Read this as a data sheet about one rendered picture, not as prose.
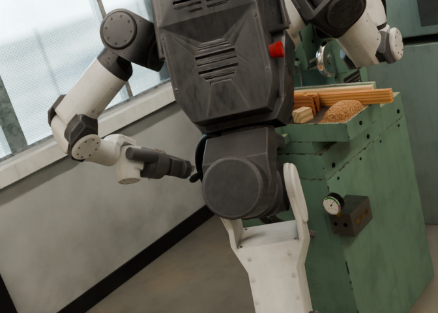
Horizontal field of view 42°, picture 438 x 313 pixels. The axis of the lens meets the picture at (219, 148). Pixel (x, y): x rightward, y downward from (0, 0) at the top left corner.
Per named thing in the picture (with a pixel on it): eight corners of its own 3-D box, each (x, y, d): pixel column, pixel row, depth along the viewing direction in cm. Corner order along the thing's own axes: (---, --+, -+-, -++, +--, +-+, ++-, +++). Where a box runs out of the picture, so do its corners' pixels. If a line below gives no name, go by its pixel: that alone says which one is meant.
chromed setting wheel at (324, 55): (318, 82, 193) (310, 47, 190) (337, 71, 201) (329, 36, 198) (326, 82, 191) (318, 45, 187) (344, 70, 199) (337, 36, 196)
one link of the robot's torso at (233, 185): (272, 214, 98) (255, 115, 101) (202, 226, 102) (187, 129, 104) (297, 211, 125) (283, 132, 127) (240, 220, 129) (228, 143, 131)
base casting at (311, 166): (222, 175, 208) (216, 151, 205) (307, 117, 246) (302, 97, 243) (328, 180, 177) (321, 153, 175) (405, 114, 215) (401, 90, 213)
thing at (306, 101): (259, 117, 195) (255, 100, 193) (262, 116, 195) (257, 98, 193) (314, 115, 179) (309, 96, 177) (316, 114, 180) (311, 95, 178)
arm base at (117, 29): (147, 64, 121) (155, 10, 120) (94, 57, 125) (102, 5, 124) (174, 74, 135) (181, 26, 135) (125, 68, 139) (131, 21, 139)
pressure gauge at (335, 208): (325, 219, 176) (319, 195, 173) (332, 213, 178) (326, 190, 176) (343, 221, 171) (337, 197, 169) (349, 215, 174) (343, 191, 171)
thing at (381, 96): (253, 109, 207) (249, 99, 206) (256, 107, 208) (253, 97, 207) (391, 103, 170) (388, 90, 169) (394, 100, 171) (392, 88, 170)
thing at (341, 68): (330, 74, 199) (323, 40, 195) (340, 68, 203) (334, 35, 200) (354, 72, 192) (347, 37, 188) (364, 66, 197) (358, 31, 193)
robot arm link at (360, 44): (401, 79, 138) (369, 25, 121) (350, 86, 145) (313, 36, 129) (405, 39, 142) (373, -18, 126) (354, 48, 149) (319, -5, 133)
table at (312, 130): (185, 152, 201) (180, 136, 199) (238, 120, 221) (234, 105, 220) (334, 155, 159) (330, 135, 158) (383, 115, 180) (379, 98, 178)
